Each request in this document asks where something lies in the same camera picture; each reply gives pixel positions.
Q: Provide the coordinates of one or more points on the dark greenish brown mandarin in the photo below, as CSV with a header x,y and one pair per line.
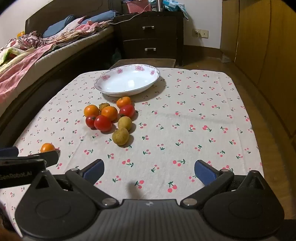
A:
x,y
103,106

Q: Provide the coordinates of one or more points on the white wall outlet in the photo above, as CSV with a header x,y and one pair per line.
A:
x,y
200,33

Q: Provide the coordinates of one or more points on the yellowish brown longan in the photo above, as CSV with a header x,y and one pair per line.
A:
x,y
124,123
120,136

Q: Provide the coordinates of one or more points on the small yellow object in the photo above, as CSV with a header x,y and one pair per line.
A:
x,y
20,34

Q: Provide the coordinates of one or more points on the dark wooden bed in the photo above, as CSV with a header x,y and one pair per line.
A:
x,y
34,92

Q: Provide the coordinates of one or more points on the pink floral blanket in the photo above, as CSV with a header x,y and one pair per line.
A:
x,y
18,69

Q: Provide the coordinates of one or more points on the red cherry tomato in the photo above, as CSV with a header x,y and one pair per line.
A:
x,y
127,111
90,121
103,123

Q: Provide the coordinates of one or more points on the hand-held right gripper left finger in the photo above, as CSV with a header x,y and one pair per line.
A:
x,y
93,171

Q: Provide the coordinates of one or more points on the pink flower pattern quilt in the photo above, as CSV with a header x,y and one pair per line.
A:
x,y
76,30

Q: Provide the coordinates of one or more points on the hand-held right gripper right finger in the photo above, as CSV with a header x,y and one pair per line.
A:
x,y
204,172

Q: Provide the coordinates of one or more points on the grey mattress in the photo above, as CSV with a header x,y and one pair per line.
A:
x,y
69,49

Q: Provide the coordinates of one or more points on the red plaid cloth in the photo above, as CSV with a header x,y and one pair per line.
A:
x,y
27,40

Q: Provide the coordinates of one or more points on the small orange mandarin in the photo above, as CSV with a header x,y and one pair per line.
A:
x,y
109,113
91,110
123,102
47,147

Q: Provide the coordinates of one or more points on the yellow green floral quilt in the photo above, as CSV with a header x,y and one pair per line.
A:
x,y
13,56

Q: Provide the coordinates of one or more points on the blue pillow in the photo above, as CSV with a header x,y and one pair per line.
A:
x,y
57,26
104,16

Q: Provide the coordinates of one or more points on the teal tissue pack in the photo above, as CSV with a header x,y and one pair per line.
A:
x,y
173,4

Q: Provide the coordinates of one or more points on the low wooden stool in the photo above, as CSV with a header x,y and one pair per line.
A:
x,y
143,63

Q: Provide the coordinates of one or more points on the dark wooden drawer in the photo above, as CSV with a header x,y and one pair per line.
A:
x,y
134,29
134,49

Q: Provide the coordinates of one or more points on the metal cup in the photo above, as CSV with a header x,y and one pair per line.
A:
x,y
160,5

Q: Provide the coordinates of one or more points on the blue white hanging cloth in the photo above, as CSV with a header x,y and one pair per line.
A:
x,y
186,14

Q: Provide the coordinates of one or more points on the white cherry print tablecloth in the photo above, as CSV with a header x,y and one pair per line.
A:
x,y
185,129

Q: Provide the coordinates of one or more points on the red patterned box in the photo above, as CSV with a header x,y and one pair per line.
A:
x,y
138,8

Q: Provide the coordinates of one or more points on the yellow wooden wardrobe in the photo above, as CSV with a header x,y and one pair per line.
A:
x,y
259,46

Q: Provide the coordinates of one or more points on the white floral rim plate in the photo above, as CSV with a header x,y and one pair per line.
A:
x,y
129,81

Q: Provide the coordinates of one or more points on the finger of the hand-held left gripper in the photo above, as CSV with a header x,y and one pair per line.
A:
x,y
52,158
9,151

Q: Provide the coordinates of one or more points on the dark wooden nightstand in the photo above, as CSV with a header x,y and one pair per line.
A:
x,y
180,46

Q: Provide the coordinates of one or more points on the dark green bag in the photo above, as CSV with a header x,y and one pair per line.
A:
x,y
116,58

